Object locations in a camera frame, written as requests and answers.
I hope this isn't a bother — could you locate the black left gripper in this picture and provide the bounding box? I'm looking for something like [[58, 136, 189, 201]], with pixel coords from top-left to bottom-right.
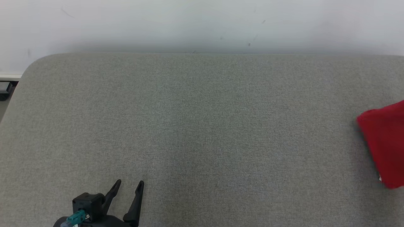
[[54, 180, 145, 227]]

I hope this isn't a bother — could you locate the red jersey with white sleeves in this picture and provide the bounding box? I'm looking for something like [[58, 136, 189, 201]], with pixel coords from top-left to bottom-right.
[[357, 100, 404, 189]]

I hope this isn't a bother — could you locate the white baseboard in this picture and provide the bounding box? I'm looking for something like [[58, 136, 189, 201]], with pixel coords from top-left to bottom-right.
[[0, 73, 22, 82]]

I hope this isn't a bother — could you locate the teal left camera connector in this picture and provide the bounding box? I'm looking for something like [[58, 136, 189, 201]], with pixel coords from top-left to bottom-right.
[[60, 210, 90, 227]]

